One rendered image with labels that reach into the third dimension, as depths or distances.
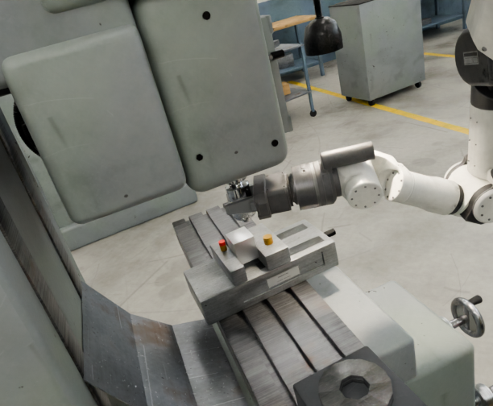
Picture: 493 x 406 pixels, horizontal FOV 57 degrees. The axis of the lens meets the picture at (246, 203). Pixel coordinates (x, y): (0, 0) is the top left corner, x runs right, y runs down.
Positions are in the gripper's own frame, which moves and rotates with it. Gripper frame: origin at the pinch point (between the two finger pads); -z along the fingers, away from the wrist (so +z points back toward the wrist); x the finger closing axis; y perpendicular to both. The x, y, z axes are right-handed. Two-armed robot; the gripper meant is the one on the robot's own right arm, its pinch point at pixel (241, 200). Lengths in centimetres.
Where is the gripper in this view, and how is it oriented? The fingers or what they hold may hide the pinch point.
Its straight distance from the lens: 89.9
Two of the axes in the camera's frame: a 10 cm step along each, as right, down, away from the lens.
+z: 9.7, -2.1, -1.3
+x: -0.2, 4.5, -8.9
